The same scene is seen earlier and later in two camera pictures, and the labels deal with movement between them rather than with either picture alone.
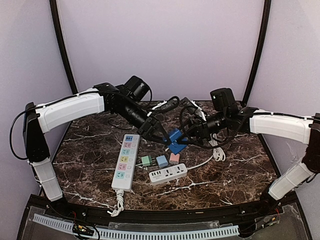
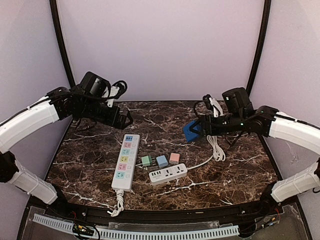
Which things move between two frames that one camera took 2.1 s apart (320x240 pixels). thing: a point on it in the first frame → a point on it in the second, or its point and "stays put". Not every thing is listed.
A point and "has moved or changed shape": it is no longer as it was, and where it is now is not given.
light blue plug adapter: (162, 161) stays put
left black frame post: (56, 24) stays put
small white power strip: (168, 174) stays put
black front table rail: (266, 207) stays put
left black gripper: (149, 126) → (120, 117)
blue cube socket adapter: (175, 134) has moved or changed shape
